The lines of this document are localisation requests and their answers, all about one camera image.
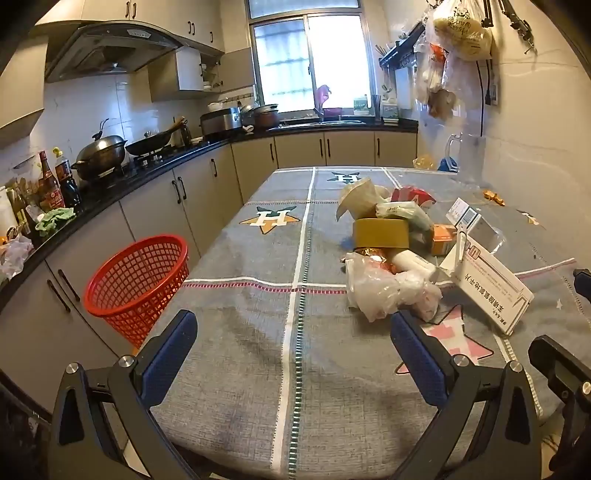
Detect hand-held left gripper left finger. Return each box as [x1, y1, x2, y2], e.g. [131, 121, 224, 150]
[48, 309, 199, 480]

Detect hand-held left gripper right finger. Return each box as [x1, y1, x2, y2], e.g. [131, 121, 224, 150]
[390, 309, 543, 480]

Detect red plastic mesh basket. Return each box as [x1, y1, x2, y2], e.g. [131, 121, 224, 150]
[84, 235, 190, 350]

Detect clear plastic bag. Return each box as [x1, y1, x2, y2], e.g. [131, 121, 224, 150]
[413, 41, 459, 121]
[345, 251, 443, 323]

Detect white medicine box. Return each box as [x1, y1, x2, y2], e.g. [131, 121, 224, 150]
[449, 230, 535, 336]

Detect white small plastic bottle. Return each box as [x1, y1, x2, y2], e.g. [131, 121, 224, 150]
[392, 249, 440, 281]

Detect clear plastic blister packaging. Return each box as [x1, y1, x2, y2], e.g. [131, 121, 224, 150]
[465, 216, 507, 256]

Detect gold foil wrapper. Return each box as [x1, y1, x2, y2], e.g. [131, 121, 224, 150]
[357, 246, 394, 269]

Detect orange medicine box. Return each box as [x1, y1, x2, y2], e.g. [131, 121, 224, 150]
[431, 223, 465, 256]

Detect brown packing tape roll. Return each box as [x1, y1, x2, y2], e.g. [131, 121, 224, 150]
[353, 217, 411, 253]

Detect blue white small box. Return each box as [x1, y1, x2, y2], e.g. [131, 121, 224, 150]
[445, 197, 479, 230]

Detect red snack packet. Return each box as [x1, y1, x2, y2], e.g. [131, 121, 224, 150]
[391, 185, 437, 209]

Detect grey star-print tablecloth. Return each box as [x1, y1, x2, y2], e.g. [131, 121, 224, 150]
[150, 166, 591, 480]

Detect grey lower kitchen cabinets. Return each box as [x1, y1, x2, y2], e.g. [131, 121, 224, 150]
[0, 129, 419, 416]

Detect grey kitchen cabinets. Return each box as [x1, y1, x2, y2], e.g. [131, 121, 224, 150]
[34, 0, 227, 57]
[0, 129, 419, 416]

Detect clear glass pitcher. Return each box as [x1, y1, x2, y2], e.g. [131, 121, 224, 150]
[445, 131, 486, 186]

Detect black kitchen countertop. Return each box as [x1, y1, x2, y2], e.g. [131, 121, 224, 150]
[0, 117, 419, 315]

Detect green cloth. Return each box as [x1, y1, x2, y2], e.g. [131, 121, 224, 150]
[35, 207, 76, 237]

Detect pile of crumpled plastic bags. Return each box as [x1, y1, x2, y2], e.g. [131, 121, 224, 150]
[0, 232, 36, 278]

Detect gas stove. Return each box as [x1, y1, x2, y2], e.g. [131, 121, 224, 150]
[124, 147, 195, 171]

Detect red label sauce bottle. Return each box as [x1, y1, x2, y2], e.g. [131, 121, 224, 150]
[38, 150, 66, 212]

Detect black frying pan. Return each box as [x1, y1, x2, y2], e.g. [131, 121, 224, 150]
[124, 117, 186, 157]

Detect steel wok with lid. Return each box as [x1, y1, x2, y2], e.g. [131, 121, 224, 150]
[71, 119, 128, 181]

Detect steel rice cooker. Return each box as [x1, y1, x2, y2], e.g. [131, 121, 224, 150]
[199, 108, 243, 138]

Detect hanging clear plastic bag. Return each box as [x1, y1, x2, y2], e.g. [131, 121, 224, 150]
[413, 41, 459, 121]

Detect steel cooking pot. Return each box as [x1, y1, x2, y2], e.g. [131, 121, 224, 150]
[249, 103, 282, 130]

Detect hanging yellowish plastic bag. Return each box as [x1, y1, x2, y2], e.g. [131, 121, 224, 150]
[431, 0, 494, 64]

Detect purple rubber glove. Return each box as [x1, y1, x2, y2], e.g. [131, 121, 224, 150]
[315, 84, 343, 121]

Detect steel range hood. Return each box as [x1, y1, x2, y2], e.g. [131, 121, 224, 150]
[45, 21, 185, 84]

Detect kitchen window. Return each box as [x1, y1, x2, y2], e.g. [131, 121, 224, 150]
[246, 0, 378, 117]

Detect grey upper kitchen cabinets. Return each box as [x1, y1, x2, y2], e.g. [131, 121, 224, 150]
[34, 0, 227, 57]

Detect black power cable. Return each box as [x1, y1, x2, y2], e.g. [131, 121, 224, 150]
[475, 59, 491, 137]

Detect black wall rack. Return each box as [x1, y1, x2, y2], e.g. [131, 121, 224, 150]
[379, 20, 426, 71]

